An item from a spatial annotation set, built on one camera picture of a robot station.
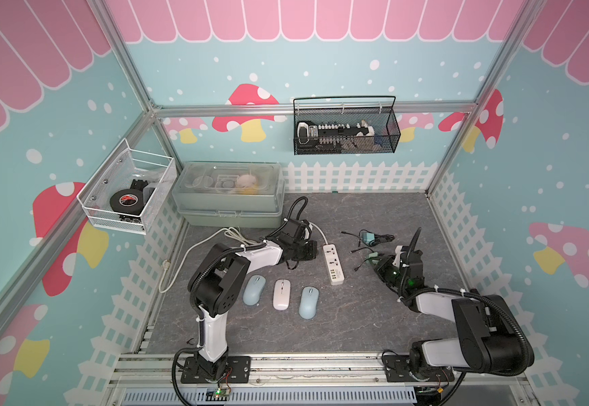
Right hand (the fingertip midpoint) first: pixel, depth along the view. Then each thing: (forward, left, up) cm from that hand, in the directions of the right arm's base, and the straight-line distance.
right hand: (369, 258), depth 92 cm
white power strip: (-1, +13, -3) cm, 13 cm away
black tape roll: (+2, +74, +30) cm, 80 cm away
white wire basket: (+14, +71, +30) cm, 79 cm away
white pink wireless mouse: (-12, +32, -3) cm, 34 cm away
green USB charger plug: (+1, -2, 0) cm, 2 cm away
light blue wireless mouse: (-10, +42, -2) cm, 43 cm away
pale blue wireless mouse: (-13, +22, -2) cm, 26 cm away
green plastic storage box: (+24, +53, +10) cm, 59 cm away
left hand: (+2, +19, -1) cm, 19 cm away
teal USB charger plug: (+12, -2, -4) cm, 13 cm away
